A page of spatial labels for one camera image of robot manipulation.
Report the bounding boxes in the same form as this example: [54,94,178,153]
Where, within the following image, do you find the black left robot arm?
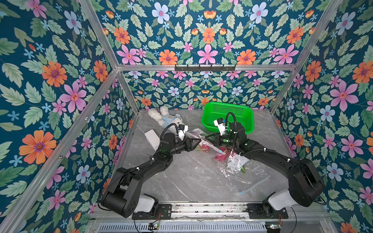
[99,133,202,217]

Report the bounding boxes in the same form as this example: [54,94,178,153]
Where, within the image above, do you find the clear zip-top bag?
[186,128,231,162]
[215,155,271,195]

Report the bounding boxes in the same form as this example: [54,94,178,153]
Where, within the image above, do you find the white plush bear toy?
[148,106,184,128]

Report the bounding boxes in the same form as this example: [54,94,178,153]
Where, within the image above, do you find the black hook rail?
[174,65,236,72]

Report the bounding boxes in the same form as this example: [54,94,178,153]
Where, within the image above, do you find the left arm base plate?
[132,204,173,220]

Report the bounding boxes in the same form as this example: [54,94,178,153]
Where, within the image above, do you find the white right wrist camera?
[213,118,226,136]

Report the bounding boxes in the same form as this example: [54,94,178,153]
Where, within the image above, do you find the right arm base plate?
[246,203,288,219]

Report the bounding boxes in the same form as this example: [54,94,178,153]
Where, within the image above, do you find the green plastic basket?
[201,101,254,135]

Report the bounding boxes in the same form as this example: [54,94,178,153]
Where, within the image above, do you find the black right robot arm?
[211,118,325,215]

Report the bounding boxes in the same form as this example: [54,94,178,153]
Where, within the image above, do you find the white rectangular box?
[144,130,160,150]

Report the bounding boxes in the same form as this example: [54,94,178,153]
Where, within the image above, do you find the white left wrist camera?
[178,124,188,141]

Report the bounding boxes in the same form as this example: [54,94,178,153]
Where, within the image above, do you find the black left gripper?
[167,137,200,157]

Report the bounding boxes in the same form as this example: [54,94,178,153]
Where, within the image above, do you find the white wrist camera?
[213,118,226,136]
[178,124,188,141]

